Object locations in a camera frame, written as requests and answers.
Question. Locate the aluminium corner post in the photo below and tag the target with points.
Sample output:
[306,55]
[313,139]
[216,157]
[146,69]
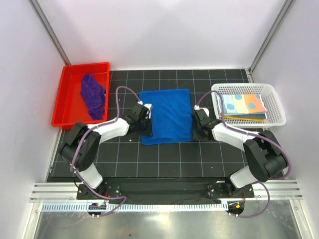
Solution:
[49,30]
[282,14]

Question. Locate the red plastic bin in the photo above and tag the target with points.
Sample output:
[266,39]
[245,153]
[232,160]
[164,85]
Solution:
[69,106]

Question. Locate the black grid cutting mat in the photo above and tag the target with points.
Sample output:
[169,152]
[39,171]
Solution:
[128,157]

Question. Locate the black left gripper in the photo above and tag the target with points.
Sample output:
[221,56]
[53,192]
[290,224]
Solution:
[148,131]

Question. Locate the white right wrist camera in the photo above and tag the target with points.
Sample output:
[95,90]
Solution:
[202,110]

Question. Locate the blue towel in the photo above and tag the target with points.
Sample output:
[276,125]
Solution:
[171,116]

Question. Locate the yellow tiger hello towel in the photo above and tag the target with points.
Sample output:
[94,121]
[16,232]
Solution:
[251,117]

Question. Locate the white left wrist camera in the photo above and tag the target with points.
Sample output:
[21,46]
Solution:
[149,106]

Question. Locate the right aluminium corner post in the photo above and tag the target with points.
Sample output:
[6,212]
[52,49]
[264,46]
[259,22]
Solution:
[282,14]

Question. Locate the white plastic mesh basket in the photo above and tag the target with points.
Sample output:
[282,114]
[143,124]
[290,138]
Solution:
[275,112]

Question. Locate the pastel striped towel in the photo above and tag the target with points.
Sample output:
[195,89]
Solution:
[236,104]

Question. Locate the left aluminium corner post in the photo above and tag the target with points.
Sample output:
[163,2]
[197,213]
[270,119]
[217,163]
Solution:
[49,30]

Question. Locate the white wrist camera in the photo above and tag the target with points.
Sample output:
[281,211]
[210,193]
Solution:
[202,110]
[149,106]

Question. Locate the purple towel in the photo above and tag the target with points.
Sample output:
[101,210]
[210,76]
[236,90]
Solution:
[94,96]

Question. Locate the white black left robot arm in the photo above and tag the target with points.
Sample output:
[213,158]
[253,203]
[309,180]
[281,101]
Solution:
[83,140]

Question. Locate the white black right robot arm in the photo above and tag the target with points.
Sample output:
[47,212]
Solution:
[264,155]

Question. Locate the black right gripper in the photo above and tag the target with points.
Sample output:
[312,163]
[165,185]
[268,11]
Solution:
[196,136]

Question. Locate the aluminium front rail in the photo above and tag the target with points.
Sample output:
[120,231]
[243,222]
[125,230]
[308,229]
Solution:
[62,197]

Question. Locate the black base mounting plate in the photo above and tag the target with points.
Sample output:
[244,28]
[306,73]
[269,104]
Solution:
[139,189]

